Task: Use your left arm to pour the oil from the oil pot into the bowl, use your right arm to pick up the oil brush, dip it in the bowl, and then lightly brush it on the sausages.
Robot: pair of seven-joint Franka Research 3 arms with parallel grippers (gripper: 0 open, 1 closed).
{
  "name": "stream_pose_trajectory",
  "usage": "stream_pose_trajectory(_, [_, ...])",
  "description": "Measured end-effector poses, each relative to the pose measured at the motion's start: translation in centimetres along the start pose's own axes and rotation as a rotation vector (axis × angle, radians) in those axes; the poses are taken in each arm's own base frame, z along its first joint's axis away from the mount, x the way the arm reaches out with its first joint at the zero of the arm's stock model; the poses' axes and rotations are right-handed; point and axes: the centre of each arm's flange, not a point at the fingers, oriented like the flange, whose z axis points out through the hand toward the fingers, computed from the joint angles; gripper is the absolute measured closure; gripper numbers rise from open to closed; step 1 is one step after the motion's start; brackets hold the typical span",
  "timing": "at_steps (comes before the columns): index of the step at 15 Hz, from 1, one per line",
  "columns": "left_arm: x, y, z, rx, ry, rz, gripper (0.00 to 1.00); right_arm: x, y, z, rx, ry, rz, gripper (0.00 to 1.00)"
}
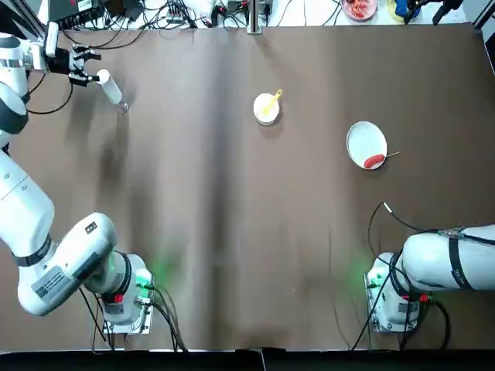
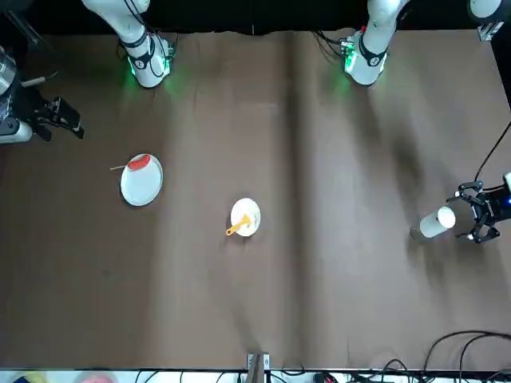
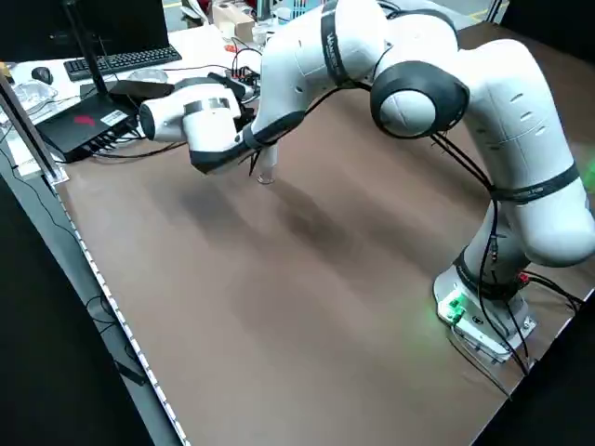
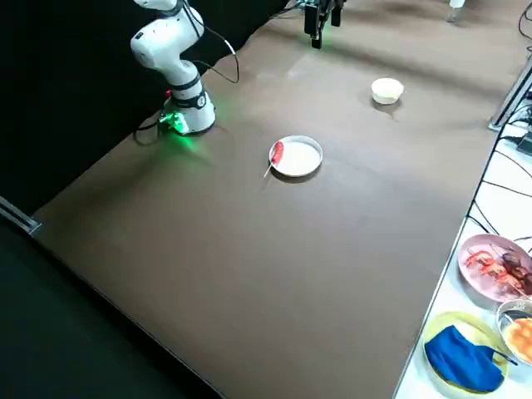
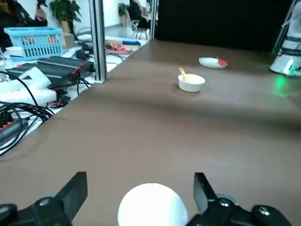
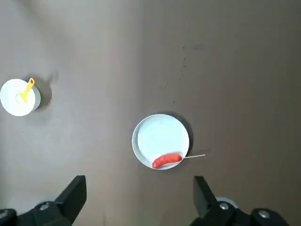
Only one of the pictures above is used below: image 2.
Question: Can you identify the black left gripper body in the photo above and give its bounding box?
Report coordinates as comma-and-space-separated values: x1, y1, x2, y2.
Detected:
473, 187, 511, 227

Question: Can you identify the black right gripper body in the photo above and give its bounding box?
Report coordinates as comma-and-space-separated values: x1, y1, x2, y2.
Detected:
14, 85, 65, 131

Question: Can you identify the small white bowl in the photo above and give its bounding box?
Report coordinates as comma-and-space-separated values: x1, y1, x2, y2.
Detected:
230, 197, 262, 238

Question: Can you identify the red sausage on skewer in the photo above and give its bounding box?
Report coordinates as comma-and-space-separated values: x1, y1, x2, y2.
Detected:
109, 155, 152, 172

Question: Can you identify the white round plate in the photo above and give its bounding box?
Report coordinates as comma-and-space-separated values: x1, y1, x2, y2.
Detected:
120, 152, 164, 207

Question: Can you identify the aluminium profile piece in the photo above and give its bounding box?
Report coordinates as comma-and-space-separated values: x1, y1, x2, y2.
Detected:
477, 22, 505, 42

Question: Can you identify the pink plate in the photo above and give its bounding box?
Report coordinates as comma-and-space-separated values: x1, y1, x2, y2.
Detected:
75, 371, 117, 383

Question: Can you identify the black cable with inline connector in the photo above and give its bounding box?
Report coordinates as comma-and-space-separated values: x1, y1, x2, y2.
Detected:
19, 71, 59, 88

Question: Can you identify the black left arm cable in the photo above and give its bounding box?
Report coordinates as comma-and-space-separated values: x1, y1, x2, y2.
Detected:
473, 121, 511, 183

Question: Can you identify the aluminium profile post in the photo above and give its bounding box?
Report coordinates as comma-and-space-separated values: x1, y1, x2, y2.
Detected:
246, 351, 271, 383

